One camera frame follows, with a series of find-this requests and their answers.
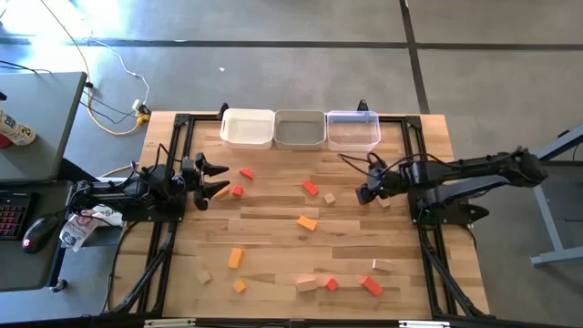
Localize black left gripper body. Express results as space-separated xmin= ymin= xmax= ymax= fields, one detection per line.
xmin=180 ymin=152 xmax=210 ymax=211

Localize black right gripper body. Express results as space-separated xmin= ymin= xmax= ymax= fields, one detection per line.
xmin=363 ymin=166 xmax=403 ymax=200

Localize white plastic bin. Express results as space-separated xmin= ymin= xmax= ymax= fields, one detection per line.
xmin=220 ymin=108 xmax=276 ymax=150

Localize clear plastic bin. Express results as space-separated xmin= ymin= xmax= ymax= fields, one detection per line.
xmin=325 ymin=110 xmax=382 ymax=152

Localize grey plastic bin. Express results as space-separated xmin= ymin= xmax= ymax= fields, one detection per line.
xmin=272 ymin=109 xmax=327 ymax=151

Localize white printed paper bag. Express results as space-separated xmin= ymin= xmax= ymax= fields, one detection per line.
xmin=90 ymin=203 xmax=124 ymax=227

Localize printed snack packet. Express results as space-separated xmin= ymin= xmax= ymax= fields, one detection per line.
xmin=58 ymin=211 xmax=100 ymax=253

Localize white metal strip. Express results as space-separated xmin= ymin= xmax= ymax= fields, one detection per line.
xmin=144 ymin=318 xmax=197 ymax=328
xmin=398 ymin=320 xmax=451 ymax=328

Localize black computer mouse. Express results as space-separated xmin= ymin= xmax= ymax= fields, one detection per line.
xmin=21 ymin=214 xmax=60 ymax=254

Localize light grey desk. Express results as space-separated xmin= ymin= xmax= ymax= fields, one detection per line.
xmin=0 ymin=71 xmax=88 ymax=184

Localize backlit black keyboard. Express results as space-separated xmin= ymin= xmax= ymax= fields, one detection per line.
xmin=0 ymin=190 xmax=32 ymax=241

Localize white printed bottle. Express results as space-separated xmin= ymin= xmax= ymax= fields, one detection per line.
xmin=0 ymin=110 xmax=37 ymax=147

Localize dark grey desk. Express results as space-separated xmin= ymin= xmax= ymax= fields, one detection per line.
xmin=0 ymin=179 xmax=77 ymax=292

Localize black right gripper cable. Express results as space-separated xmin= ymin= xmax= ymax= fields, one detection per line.
xmin=338 ymin=151 xmax=388 ymax=178

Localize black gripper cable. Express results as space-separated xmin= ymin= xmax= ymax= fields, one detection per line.
xmin=338 ymin=151 xmax=388 ymax=178
xmin=156 ymin=143 xmax=184 ymax=170

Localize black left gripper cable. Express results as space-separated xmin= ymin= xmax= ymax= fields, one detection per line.
xmin=156 ymin=143 xmax=184 ymax=170

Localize black aluminium table frame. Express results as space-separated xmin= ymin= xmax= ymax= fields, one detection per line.
xmin=102 ymin=99 xmax=493 ymax=328

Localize yellow extension cable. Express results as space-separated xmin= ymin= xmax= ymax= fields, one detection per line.
xmin=38 ymin=0 xmax=151 ymax=137

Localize black floor cable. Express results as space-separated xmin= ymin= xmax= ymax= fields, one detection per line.
xmin=79 ymin=81 xmax=140 ymax=127
xmin=0 ymin=58 xmax=54 ymax=77

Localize white cable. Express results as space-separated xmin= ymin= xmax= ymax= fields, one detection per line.
xmin=88 ymin=38 xmax=151 ymax=110

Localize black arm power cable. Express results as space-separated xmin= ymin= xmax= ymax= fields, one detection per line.
xmin=103 ymin=221 xmax=138 ymax=315

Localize grey-blue table leg frame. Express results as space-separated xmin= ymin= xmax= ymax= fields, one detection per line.
xmin=530 ymin=125 xmax=583 ymax=268

